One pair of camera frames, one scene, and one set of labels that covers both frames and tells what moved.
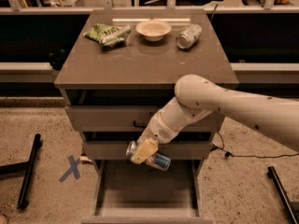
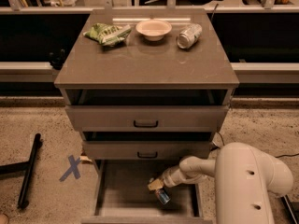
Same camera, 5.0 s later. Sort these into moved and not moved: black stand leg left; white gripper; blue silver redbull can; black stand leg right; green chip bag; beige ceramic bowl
Moved: white gripper; blue silver redbull can
Not moved: black stand leg right; black stand leg left; green chip bag; beige ceramic bowl
